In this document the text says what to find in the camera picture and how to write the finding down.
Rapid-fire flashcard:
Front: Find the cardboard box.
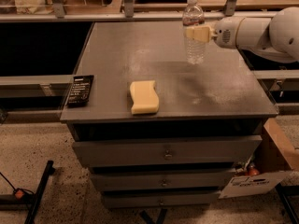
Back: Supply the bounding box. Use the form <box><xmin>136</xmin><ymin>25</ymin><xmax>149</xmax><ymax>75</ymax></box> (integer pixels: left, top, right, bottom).
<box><xmin>220</xmin><ymin>119</ymin><xmax>299</xmax><ymax>199</ymax></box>

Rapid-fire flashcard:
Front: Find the bottom grey drawer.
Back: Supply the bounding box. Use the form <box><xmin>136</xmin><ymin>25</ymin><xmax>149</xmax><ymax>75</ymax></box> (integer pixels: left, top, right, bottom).
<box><xmin>102</xmin><ymin>190</ymin><xmax>221</xmax><ymax>209</ymax></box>

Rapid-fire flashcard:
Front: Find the grey drawer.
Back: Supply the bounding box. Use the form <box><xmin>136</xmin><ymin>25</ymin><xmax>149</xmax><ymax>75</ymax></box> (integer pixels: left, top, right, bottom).
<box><xmin>72</xmin><ymin>135</ymin><xmax>262</xmax><ymax>167</ymax></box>
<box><xmin>102</xmin><ymin>190</ymin><xmax>221</xmax><ymax>209</ymax></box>
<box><xmin>91</xmin><ymin>169</ymin><xmax>234</xmax><ymax>191</ymax></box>

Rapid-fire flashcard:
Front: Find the middle grey drawer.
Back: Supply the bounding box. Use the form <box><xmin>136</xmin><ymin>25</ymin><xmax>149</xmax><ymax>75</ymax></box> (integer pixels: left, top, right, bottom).
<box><xmin>91</xmin><ymin>169</ymin><xmax>234</xmax><ymax>191</ymax></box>

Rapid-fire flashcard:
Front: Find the orange bottle in box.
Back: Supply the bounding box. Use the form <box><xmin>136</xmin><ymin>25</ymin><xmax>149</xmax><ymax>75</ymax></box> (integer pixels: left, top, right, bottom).
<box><xmin>247</xmin><ymin>162</ymin><xmax>260</xmax><ymax>176</ymax></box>

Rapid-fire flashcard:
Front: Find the metal railing frame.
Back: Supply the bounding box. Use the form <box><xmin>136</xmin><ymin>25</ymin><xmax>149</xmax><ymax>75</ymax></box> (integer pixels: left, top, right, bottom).
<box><xmin>0</xmin><ymin>0</ymin><xmax>299</xmax><ymax>22</ymax></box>

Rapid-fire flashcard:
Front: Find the yellow sponge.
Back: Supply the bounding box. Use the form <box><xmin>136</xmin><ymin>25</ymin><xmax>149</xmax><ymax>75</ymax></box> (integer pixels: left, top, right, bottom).
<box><xmin>130</xmin><ymin>80</ymin><xmax>159</xmax><ymax>115</ymax></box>

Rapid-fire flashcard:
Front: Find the grey drawer cabinet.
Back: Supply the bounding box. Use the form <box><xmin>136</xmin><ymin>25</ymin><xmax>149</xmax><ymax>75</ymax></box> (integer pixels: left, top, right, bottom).
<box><xmin>61</xmin><ymin>21</ymin><xmax>277</xmax><ymax>199</ymax></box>

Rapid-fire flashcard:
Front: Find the orange cable connector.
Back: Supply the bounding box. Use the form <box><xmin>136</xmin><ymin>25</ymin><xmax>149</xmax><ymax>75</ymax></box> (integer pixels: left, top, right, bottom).
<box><xmin>13</xmin><ymin>189</ymin><xmax>25</xmax><ymax>200</ymax></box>

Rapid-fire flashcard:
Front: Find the black metal stand leg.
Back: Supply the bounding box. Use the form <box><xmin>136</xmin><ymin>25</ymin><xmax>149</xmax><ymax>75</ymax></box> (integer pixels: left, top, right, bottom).
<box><xmin>24</xmin><ymin>161</ymin><xmax>55</xmax><ymax>224</ymax></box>

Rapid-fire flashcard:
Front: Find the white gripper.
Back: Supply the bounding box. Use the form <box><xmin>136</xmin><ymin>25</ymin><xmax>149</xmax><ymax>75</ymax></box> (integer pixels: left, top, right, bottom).
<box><xmin>184</xmin><ymin>16</ymin><xmax>244</xmax><ymax>49</ymax></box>

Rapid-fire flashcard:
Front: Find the clear plastic water bottle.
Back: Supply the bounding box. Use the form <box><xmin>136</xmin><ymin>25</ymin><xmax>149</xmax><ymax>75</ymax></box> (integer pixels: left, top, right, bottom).
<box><xmin>182</xmin><ymin>0</ymin><xmax>206</xmax><ymax>64</ymax></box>

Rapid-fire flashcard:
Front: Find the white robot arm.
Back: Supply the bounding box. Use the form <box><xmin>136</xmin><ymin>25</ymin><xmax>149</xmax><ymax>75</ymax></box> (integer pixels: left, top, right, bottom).
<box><xmin>184</xmin><ymin>7</ymin><xmax>299</xmax><ymax>63</ymax></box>

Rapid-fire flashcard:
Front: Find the top grey drawer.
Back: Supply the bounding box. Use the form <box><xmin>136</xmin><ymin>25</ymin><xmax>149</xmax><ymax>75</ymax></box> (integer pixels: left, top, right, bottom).
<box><xmin>72</xmin><ymin>135</ymin><xmax>262</xmax><ymax>167</ymax></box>

